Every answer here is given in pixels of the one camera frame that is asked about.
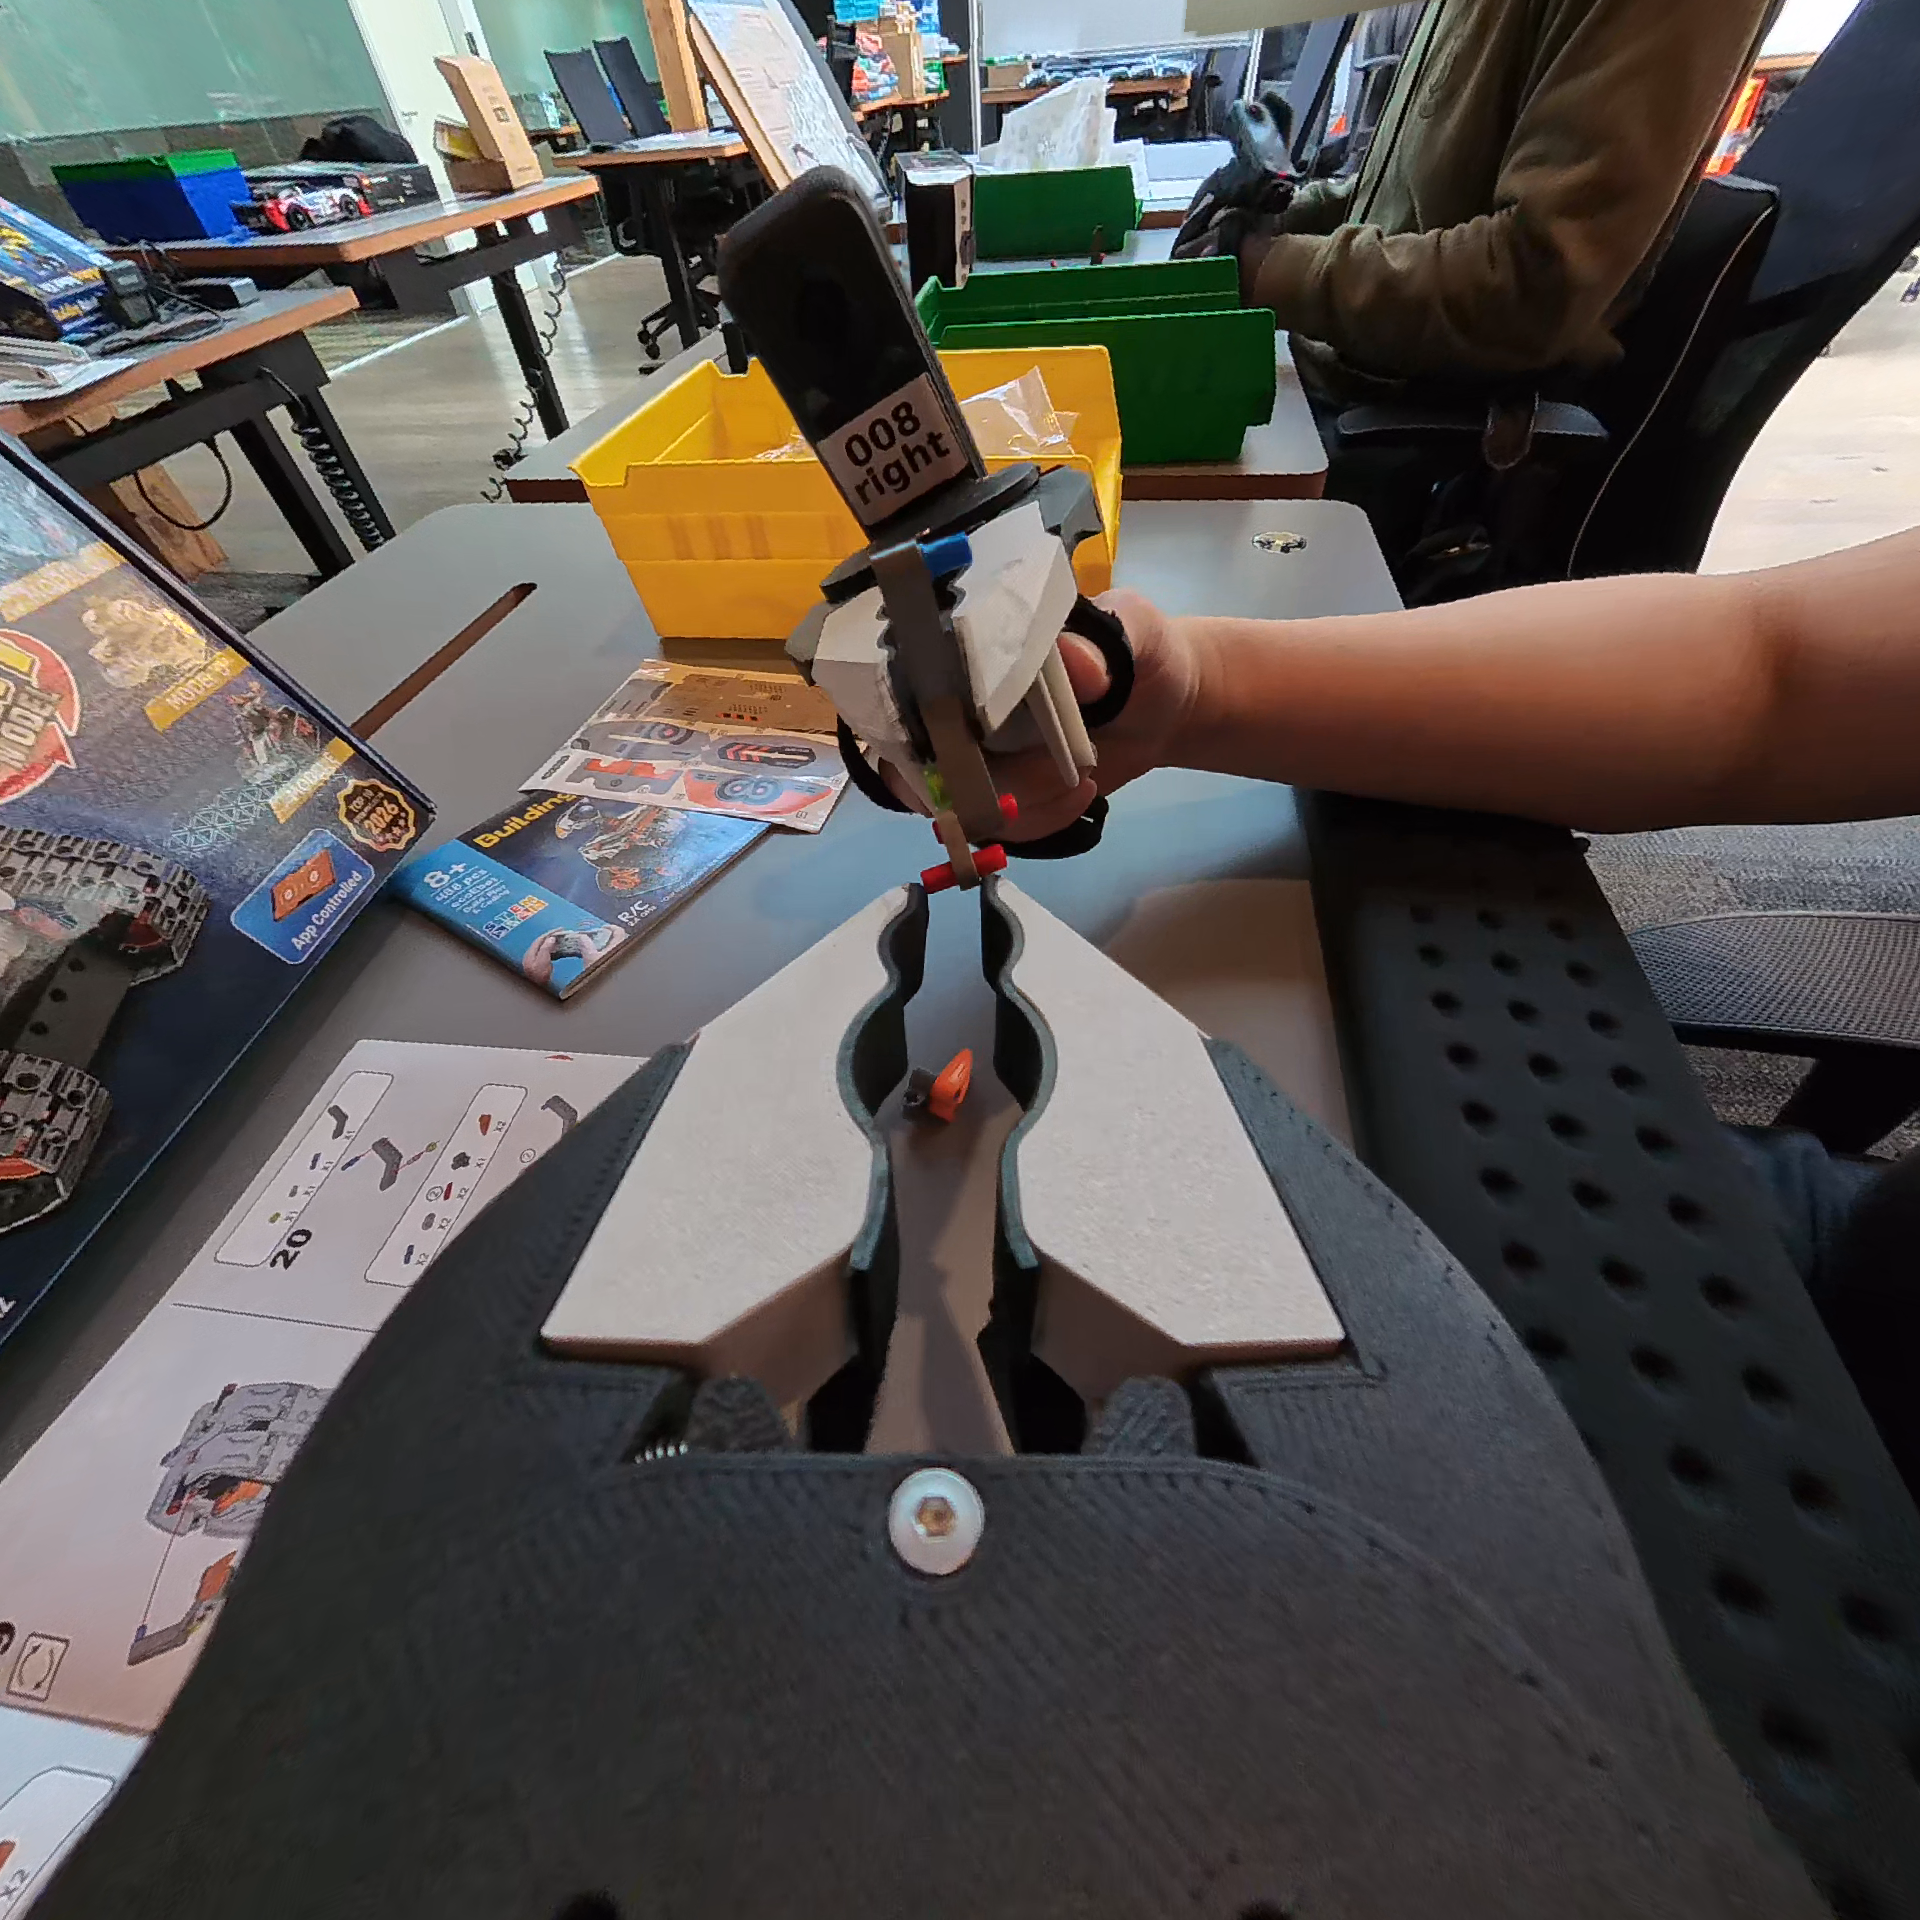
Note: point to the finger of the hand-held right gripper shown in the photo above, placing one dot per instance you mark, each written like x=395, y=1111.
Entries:
x=849, y=661
x=1014, y=599

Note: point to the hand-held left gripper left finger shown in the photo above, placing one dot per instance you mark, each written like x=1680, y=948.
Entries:
x=720, y=1202

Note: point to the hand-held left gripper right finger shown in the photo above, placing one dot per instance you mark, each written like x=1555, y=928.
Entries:
x=1184, y=1202

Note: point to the grey bent beam with pins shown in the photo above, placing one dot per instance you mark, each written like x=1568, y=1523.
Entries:
x=938, y=704

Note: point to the orange claw piece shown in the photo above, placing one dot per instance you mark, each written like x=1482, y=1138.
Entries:
x=945, y=1084

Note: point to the person's right forearm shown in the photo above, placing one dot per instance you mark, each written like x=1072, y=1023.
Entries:
x=1501, y=704

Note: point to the person's right hand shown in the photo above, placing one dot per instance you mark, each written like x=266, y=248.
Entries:
x=1162, y=691

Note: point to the small black box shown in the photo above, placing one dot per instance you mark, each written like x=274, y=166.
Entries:
x=938, y=226

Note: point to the robot sticker sheet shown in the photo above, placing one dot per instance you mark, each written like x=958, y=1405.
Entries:
x=691, y=750

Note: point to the yellow storage bin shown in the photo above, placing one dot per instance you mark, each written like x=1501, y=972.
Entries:
x=704, y=525

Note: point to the white paper sign board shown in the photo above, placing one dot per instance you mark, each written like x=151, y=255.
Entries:
x=781, y=90

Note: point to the green storage bin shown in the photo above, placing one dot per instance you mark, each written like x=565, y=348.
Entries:
x=1171, y=375
x=1049, y=211

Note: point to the blue closed manual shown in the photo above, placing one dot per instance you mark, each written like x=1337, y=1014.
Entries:
x=570, y=886

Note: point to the cardboard box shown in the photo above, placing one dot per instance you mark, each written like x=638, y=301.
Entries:
x=488, y=119

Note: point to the black perforated chair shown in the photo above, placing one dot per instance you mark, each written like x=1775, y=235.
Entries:
x=1575, y=1202

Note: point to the wooden work table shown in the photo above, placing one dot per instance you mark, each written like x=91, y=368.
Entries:
x=181, y=324
x=376, y=211

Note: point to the toy race car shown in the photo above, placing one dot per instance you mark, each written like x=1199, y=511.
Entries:
x=315, y=198

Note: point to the open instruction booklet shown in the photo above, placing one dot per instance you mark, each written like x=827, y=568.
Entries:
x=181, y=1350

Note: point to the person's blue jeans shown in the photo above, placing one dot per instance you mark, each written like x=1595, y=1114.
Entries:
x=1815, y=1231

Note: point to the blue robot kit box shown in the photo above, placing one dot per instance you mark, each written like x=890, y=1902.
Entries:
x=149, y=826

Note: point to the stacked blue green bins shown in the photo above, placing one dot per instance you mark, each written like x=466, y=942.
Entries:
x=149, y=196

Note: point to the small blue kit box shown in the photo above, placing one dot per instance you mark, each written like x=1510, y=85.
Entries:
x=53, y=278

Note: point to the dark mesh office chair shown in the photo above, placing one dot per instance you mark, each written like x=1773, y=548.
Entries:
x=1723, y=301

